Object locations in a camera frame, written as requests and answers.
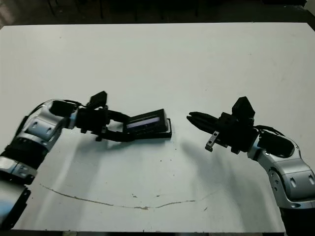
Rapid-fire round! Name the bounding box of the black box lid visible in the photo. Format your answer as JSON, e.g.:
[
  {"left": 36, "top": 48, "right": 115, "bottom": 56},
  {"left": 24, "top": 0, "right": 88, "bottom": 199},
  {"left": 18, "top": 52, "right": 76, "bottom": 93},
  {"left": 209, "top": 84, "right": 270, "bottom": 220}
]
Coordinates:
[{"left": 125, "top": 108, "right": 168, "bottom": 135}]

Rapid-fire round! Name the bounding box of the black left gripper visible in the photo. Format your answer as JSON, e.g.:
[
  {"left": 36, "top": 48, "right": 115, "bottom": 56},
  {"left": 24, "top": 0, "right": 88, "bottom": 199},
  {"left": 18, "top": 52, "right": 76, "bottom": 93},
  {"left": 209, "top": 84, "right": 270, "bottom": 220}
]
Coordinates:
[{"left": 77, "top": 107, "right": 139, "bottom": 143}]

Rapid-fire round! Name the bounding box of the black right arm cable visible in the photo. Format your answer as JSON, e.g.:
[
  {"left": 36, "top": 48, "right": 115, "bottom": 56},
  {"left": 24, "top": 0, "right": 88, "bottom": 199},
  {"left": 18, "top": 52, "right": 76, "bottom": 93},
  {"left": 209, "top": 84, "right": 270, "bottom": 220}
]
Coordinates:
[{"left": 254, "top": 124, "right": 284, "bottom": 136}]

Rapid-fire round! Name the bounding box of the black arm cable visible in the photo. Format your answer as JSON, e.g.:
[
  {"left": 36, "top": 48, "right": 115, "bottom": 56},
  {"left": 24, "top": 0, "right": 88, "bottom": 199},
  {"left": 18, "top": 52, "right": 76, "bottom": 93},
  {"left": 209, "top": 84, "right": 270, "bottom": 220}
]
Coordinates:
[
  {"left": 63, "top": 99, "right": 89, "bottom": 108},
  {"left": 254, "top": 124, "right": 284, "bottom": 136}
]

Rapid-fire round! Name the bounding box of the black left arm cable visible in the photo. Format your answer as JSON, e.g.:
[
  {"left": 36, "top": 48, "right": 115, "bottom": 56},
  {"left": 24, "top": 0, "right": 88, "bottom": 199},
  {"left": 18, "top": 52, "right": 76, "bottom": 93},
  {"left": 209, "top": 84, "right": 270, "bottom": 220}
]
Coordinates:
[{"left": 63, "top": 99, "right": 89, "bottom": 108}]

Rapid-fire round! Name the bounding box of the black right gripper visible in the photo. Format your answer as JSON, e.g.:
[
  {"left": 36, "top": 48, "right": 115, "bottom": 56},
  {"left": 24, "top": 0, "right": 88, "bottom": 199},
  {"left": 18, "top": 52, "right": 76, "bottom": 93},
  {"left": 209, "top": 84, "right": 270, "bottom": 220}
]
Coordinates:
[{"left": 188, "top": 111, "right": 259, "bottom": 155}]

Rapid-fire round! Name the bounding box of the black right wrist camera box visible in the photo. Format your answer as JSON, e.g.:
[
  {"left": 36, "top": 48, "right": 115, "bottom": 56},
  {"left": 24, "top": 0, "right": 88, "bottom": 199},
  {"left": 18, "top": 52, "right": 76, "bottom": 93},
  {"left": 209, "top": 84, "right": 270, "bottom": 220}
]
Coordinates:
[{"left": 231, "top": 96, "right": 255, "bottom": 121}]

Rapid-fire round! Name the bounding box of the black box base white insert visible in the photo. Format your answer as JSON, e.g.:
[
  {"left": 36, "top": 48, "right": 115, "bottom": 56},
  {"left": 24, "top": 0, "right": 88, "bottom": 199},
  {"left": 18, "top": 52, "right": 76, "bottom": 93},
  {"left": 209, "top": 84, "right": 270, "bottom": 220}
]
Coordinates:
[{"left": 134, "top": 118, "right": 172, "bottom": 139}]

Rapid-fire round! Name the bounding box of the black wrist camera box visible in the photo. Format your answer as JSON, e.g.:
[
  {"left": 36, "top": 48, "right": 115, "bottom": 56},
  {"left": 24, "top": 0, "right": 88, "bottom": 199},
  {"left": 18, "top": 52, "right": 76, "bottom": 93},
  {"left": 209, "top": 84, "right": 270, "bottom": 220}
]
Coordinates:
[
  {"left": 231, "top": 96, "right": 255, "bottom": 121},
  {"left": 87, "top": 90, "right": 108, "bottom": 109}
]

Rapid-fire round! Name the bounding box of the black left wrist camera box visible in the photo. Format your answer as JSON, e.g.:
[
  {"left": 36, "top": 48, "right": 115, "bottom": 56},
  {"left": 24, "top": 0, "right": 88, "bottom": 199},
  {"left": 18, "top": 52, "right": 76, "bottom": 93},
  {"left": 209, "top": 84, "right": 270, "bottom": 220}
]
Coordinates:
[{"left": 87, "top": 90, "right": 108, "bottom": 109}]

